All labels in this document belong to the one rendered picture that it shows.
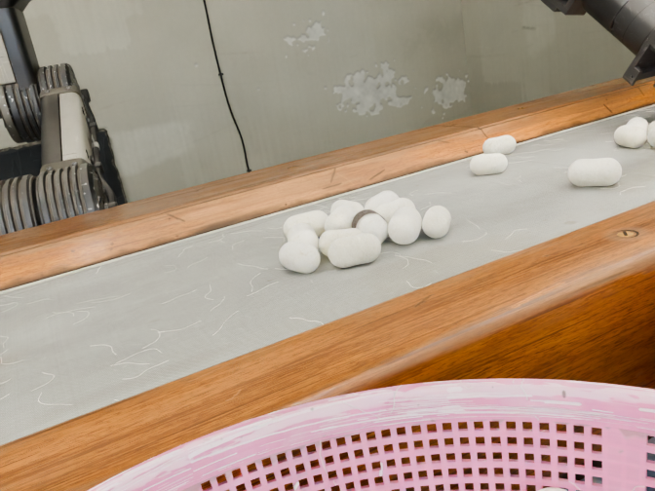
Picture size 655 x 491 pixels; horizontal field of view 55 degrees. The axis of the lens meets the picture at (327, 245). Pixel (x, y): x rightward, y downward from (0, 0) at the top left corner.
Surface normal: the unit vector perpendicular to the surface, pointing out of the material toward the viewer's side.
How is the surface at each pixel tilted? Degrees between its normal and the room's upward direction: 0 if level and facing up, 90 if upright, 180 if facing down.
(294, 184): 45
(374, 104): 90
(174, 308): 0
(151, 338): 0
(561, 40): 90
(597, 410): 74
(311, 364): 0
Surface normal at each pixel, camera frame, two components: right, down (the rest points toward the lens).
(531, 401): -0.34, 0.07
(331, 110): 0.43, 0.19
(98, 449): -0.17, -0.94
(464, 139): 0.19, -0.53
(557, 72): -0.89, 0.28
